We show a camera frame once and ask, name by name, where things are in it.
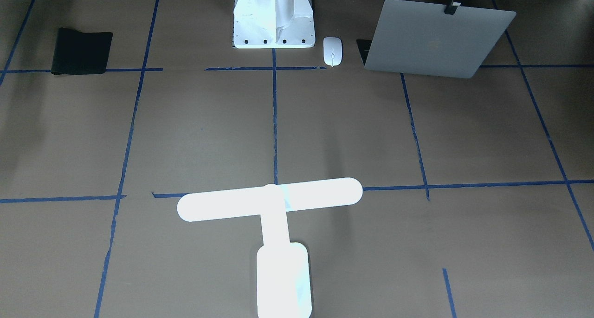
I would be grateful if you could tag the black mouse pad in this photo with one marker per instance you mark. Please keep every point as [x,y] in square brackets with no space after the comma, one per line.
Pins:
[81,53]

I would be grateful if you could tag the grey laptop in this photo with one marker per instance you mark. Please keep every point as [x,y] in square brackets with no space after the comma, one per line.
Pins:
[421,38]

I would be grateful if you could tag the white computer mouse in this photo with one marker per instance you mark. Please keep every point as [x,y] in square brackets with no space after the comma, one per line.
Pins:
[332,51]

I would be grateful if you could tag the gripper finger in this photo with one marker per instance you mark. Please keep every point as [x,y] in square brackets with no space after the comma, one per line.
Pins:
[451,7]

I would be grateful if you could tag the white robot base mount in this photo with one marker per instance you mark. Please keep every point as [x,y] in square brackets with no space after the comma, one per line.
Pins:
[271,24]

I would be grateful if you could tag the white desk lamp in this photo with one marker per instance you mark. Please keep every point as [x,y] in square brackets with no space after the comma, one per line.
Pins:
[282,266]

